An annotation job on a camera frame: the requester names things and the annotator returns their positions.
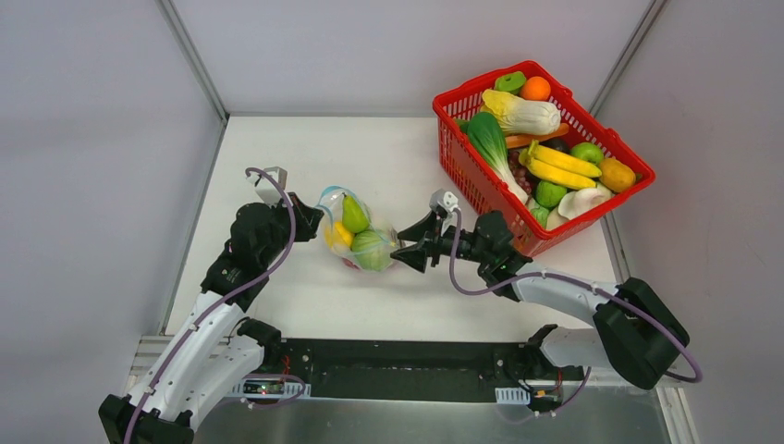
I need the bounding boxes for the yellow toy bell pepper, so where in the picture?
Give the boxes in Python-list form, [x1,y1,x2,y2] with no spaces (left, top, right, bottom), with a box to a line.
[325,221,354,254]

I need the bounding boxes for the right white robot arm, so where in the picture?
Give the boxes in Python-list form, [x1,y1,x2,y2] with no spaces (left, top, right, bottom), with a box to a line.
[390,210,704,389]

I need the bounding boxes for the purple toy grapes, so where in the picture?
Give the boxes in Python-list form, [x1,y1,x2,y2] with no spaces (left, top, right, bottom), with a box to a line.
[508,150,533,194]

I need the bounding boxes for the green bok choy toy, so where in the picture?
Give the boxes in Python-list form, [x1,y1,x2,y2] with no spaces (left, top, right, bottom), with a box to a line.
[465,112,529,204]

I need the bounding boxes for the clear zip top bag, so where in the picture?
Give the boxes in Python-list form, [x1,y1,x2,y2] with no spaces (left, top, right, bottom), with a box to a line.
[316,186,403,273]

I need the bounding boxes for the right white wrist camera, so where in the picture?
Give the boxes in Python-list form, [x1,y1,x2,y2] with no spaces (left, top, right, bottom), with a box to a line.
[429,189,459,233]

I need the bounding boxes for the white oyster mushroom toy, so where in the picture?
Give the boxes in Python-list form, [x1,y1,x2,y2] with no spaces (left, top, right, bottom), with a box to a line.
[557,183,614,220]

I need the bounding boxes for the yellow white napa cabbage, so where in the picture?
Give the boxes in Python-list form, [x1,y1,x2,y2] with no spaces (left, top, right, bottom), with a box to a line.
[481,89,561,136]

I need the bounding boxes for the orange toy carrot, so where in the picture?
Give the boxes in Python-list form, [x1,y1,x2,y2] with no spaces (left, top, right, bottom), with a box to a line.
[506,123,570,149]

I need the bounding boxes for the red plastic basket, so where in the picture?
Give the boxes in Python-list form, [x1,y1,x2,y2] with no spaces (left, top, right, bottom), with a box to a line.
[432,60,655,256]

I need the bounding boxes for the green toy apple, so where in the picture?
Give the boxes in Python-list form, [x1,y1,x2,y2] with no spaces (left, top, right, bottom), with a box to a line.
[570,142,605,166]

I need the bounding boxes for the green toy bell pepper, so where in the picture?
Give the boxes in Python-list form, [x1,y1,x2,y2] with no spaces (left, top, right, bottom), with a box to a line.
[526,180,568,228]

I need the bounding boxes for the orange yellow toy squash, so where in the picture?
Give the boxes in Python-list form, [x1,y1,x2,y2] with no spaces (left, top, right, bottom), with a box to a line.
[598,158,637,193]

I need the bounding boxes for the orange toy orange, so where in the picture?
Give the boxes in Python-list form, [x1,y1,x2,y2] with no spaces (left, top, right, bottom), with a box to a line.
[519,76,551,101]

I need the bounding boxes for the green toy pepper slice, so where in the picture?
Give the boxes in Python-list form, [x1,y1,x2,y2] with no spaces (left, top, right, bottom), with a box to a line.
[494,71,527,95]

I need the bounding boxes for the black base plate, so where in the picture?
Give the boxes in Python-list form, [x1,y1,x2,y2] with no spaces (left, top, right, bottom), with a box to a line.
[236,338,584,412]

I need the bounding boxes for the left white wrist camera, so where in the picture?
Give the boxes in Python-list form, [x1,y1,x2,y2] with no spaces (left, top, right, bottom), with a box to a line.
[245,166,288,205]

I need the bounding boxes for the green toy pear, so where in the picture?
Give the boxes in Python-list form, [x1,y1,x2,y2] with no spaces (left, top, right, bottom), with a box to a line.
[341,194,371,234]

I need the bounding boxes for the pale green toy cabbage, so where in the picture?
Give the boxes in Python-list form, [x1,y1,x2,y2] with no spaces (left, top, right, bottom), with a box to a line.
[350,230,398,272]

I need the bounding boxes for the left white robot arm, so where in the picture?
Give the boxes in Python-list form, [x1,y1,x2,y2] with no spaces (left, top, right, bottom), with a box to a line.
[99,192,324,443]

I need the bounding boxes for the yellow toy banana bunch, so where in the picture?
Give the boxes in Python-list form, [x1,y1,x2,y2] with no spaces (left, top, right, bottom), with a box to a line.
[519,141,602,190]

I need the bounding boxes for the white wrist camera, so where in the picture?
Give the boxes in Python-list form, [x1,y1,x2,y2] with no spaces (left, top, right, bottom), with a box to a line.
[429,189,459,233]
[245,166,288,205]

